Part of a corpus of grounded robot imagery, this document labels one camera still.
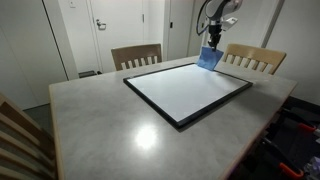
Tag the black door latch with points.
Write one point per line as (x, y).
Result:
(171, 25)

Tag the light wooden chair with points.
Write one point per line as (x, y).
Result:
(253, 52)

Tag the blue towel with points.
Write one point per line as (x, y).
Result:
(209, 58)

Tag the white door with knob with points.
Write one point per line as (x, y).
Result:
(253, 23)

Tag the orange and black clamp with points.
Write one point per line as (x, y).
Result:
(306, 126)
(290, 170)

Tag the white door with latch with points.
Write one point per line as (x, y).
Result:
(183, 30)

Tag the slatted wooden chair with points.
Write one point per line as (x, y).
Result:
(20, 133)

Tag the black robot stand surface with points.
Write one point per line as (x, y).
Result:
(293, 146)

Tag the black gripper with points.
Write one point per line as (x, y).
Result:
(215, 28)

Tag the black floor object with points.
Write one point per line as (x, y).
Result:
(88, 74)

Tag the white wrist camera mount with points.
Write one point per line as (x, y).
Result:
(230, 22)

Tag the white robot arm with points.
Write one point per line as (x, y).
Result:
(216, 8)

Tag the black framed whiteboard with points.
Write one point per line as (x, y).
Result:
(186, 88)

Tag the brown wooden chair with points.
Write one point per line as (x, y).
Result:
(136, 52)

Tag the small white light switch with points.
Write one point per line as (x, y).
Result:
(72, 3)

